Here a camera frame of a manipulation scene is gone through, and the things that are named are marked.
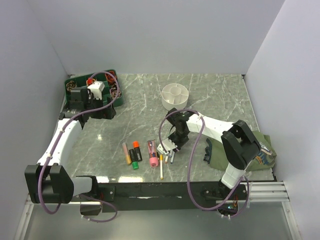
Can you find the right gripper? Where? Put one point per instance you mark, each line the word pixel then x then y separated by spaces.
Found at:
pixel 179 145

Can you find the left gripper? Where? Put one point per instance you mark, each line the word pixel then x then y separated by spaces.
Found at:
pixel 108 113

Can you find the black orange highlighter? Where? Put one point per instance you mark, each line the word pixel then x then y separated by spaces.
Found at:
pixel 137 151

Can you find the white round divided container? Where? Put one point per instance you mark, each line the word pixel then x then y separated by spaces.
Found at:
pixel 174 95

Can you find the black green highlighter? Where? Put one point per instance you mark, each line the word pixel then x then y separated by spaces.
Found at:
pixel 134 160

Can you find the pink yellow highlighter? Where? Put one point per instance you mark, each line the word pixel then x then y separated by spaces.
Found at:
pixel 126 153

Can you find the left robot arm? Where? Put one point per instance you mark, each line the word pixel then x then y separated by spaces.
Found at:
pixel 48 181

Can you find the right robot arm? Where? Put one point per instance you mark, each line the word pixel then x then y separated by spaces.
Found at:
pixel 238 141

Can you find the blue white marker pen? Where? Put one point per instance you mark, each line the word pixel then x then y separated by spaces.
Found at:
pixel 172 157

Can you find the pink patterned rolled tie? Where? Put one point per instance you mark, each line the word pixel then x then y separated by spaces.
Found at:
pixel 113 90

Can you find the yellow white marker pen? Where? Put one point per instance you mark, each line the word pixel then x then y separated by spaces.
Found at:
pixel 161 166

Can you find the clear pink crayon tube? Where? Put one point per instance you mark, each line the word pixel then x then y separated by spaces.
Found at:
pixel 152 151

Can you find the orange rolled tie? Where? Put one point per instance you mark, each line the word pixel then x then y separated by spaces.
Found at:
pixel 111 76

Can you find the green compartment tray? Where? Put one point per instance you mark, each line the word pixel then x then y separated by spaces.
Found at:
pixel 81 82

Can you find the brown rolled tie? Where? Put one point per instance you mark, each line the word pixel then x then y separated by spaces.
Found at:
pixel 70 85

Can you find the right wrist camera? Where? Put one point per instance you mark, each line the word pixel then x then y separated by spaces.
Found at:
pixel 165 146

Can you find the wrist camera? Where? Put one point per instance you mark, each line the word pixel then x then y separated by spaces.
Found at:
pixel 96 89
pixel 165 146

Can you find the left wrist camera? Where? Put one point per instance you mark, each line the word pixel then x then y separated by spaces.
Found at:
pixel 96 89

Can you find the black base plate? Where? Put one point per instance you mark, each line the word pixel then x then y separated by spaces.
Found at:
pixel 140 196

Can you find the aluminium rail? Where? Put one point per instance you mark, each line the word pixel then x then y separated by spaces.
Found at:
pixel 256 192

